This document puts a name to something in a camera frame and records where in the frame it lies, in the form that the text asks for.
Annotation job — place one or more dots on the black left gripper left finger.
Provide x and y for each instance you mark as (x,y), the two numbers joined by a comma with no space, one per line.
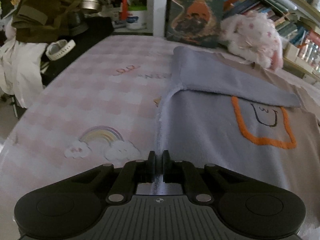
(126,179)

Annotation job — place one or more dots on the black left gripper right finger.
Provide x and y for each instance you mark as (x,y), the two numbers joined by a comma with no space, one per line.
(188,176)

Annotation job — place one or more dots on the lavender and beige sweater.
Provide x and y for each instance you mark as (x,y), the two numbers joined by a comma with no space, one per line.
(245,119)

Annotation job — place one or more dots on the pink checkered cartoon desk mat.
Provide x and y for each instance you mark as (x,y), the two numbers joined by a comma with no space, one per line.
(103,108)

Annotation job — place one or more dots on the white cloth pile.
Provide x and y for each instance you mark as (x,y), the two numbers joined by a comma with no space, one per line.
(20,68)

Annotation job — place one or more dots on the white wrist watch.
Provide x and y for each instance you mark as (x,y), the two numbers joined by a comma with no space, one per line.
(59,49)

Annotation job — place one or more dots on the pink white plush bunny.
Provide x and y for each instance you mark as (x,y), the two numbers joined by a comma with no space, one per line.
(253,36)

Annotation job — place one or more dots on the white plastic jar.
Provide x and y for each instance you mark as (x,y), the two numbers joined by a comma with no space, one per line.
(136,17)

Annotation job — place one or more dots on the red white bottle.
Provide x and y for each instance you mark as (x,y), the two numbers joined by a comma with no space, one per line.
(124,9)

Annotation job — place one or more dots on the Harry Potter book box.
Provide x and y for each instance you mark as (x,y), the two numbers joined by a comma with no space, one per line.
(195,22)

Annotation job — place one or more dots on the metal tin bowl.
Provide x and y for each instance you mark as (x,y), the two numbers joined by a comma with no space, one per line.
(92,5)

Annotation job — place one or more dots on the olive green jacket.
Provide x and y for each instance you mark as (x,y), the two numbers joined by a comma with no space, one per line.
(42,21)

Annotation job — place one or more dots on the white metal wooden bookshelf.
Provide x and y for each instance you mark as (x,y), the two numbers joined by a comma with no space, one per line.
(287,17)

